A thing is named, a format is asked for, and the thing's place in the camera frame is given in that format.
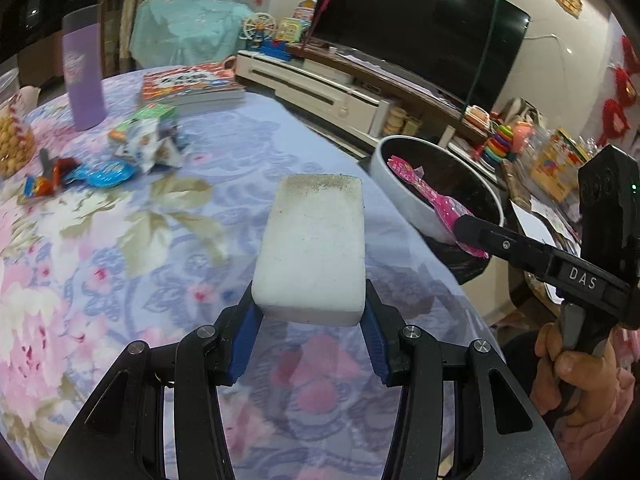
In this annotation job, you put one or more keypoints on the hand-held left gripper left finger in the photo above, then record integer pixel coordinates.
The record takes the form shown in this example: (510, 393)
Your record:
(244, 342)

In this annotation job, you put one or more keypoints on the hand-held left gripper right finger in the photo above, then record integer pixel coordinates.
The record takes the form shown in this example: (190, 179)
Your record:
(376, 347)

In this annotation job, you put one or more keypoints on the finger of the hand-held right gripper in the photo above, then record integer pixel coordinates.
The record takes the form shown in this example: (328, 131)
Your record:
(500, 242)

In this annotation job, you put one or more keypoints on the pink snack wrapper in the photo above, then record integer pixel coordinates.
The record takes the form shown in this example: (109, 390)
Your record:
(435, 200)

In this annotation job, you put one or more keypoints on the white bin with black bag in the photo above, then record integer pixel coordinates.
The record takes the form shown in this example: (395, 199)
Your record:
(415, 205)

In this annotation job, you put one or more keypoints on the white foam block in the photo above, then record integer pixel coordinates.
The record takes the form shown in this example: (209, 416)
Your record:
(312, 250)

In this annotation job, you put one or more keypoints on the white and blue snack wrapper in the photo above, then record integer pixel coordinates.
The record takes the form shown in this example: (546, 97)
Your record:
(147, 147)

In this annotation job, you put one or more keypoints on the light blue round wrapper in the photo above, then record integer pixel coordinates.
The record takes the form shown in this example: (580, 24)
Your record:
(105, 175)

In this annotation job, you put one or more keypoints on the green and orange wrapper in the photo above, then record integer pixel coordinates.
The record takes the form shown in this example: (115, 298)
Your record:
(145, 122)

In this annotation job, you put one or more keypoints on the orange and red wrapper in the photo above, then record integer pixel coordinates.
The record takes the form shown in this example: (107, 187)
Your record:
(47, 182)

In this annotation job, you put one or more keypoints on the person's right forearm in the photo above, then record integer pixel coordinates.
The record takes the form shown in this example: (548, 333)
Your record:
(612, 415)

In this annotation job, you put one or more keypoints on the person's right hand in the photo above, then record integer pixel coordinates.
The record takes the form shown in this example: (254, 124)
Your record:
(575, 367)

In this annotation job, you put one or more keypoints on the loose white papers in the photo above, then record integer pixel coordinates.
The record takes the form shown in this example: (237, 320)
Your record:
(542, 222)

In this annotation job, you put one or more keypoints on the colourful picture box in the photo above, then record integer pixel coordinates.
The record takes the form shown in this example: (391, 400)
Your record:
(557, 162)

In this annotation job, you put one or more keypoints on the floral tablecloth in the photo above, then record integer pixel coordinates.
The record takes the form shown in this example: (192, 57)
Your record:
(150, 270)

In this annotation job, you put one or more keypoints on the toy telephone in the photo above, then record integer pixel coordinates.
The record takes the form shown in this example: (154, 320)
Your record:
(476, 116)

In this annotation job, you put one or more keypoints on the black flat television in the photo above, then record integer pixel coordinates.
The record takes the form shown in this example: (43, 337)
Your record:
(425, 25)

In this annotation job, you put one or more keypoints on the white television stand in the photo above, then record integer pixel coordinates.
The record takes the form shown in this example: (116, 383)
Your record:
(310, 85)

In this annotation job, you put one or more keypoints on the stack of red cover books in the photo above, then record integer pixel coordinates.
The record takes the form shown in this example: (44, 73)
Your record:
(190, 85)

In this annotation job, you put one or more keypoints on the colourful toy box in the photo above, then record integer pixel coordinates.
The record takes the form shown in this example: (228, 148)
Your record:
(289, 30)

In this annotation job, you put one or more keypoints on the clear jar of snack balls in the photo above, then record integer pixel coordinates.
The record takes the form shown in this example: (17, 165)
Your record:
(15, 145)

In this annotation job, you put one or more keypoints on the tall colourful toy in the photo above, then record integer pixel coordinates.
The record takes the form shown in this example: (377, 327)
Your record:
(306, 10)

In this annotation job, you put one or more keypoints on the purple drinking bottle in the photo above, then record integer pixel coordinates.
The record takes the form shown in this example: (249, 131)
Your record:
(85, 75)

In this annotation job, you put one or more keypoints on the toy ferris wheel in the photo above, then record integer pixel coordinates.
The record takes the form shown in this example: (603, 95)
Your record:
(259, 27)

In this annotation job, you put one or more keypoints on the teal cloth cover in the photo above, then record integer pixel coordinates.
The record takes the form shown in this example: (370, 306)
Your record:
(190, 30)

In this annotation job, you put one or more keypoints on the red tasselled wall decoration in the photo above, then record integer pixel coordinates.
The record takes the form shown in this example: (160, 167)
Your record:
(622, 105)

